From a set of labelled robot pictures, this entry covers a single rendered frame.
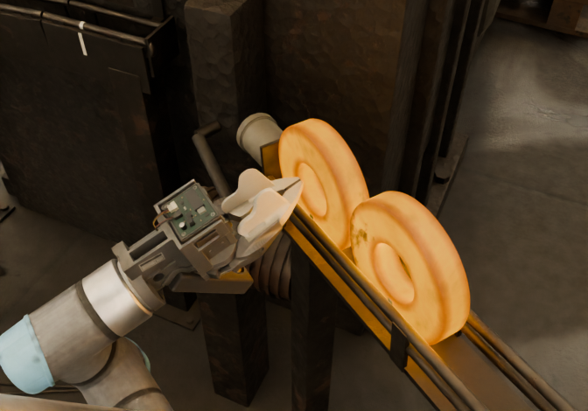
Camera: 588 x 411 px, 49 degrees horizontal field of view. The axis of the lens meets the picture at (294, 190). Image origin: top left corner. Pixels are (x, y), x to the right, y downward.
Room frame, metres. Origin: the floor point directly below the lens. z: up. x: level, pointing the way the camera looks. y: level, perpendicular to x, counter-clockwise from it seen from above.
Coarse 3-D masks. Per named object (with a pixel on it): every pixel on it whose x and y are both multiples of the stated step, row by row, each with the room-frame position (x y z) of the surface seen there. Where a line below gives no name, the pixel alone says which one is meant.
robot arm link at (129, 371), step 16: (112, 352) 0.37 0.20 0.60; (128, 352) 0.39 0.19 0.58; (112, 368) 0.36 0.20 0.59; (128, 368) 0.37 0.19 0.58; (144, 368) 0.38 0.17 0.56; (80, 384) 0.34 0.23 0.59; (96, 384) 0.35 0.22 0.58; (112, 384) 0.35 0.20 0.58; (128, 384) 0.35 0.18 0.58; (144, 384) 0.35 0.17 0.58; (96, 400) 0.33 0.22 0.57; (112, 400) 0.33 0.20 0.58
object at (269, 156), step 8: (264, 144) 0.59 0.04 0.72; (272, 144) 0.59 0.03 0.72; (264, 152) 0.59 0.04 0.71; (272, 152) 0.59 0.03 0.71; (264, 160) 0.58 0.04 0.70; (272, 160) 0.59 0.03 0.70; (264, 168) 0.58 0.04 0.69; (272, 168) 0.59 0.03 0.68; (280, 168) 0.59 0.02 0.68; (280, 176) 0.59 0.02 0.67
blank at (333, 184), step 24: (312, 120) 0.57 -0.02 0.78; (288, 144) 0.57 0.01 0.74; (312, 144) 0.52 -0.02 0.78; (336, 144) 0.52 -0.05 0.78; (288, 168) 0.57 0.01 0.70; (312, 168) 0.52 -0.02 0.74; (336, 168) 0.49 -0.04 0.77; (312, 192) 0.55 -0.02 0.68; (336, 192) 0.48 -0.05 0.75; (360, 192) 0.48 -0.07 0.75; (312, 216) 0.52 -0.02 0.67; (336, 216) 0.48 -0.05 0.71; (336, 240) 0.48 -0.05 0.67
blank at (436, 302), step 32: (384, 192) 0.45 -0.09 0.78; (352, 224) 0.45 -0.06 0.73; (384, 224) 0.41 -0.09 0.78; (416, 224) 0.39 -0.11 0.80; (384, 256) 0.42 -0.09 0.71; (416, 256) 0.37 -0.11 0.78; (448, 256) 0.36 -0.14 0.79; (384, 288) 0.40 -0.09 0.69; (416, 288) 0.36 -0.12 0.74; (448, 288) 0.34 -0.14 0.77; (416, 320) 0.35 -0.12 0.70; (448, 320) 0.33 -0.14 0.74
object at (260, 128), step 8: (248, 120) 0.67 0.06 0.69; (256, 120) 0.67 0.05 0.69; (264, 120) 0.67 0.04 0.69; (272, 120) 0.68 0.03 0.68; (240, 128) 0.67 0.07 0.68; (248, 128) 0.66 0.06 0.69; (256, 128) 0.66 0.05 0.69; (264, 128) 0.65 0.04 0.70; (272, 128) 0.65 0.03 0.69; (240, 136) 0.66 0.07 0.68; (248, 136) 0.65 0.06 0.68; (256, 136) 0.64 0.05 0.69; (264, 136) 0.64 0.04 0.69; (272, 136) 0.63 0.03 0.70; (280, 136) 0.63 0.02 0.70; (240, 144) 0.66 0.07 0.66; (248, 144) 0.64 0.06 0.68; (256, 144) 0.63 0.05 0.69; (248, 152) 0.64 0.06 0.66; (256, 152) 0.62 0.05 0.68; (256, 160) 0.62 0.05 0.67
